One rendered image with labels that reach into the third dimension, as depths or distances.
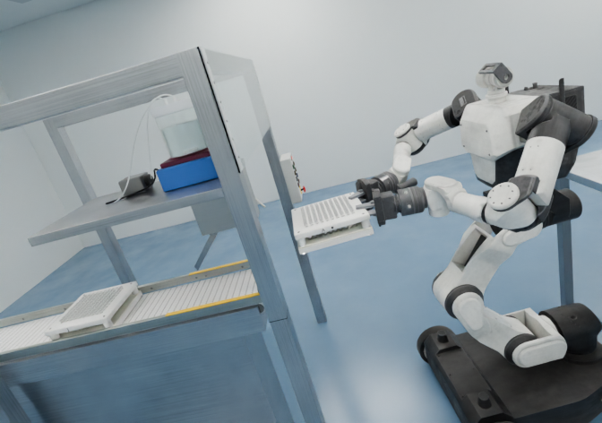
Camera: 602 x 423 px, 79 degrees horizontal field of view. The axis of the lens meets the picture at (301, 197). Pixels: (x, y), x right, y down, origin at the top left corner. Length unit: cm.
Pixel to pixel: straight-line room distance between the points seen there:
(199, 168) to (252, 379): 83
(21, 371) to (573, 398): 200
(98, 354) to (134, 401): 28
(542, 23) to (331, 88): 252
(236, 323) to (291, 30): 388
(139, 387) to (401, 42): 428
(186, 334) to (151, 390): 35
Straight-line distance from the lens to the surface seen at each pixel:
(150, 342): 150
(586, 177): 177
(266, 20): 479
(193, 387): 165
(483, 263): 148
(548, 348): 177
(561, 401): 178
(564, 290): 222
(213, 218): 142
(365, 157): 489
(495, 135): 128
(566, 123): 118
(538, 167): 109
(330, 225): 116
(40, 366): 175
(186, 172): 123
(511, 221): 108
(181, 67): 105
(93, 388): 179
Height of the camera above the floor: 149
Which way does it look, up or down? 18 degrees down
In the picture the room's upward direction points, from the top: 16 degrees counter-clockwise
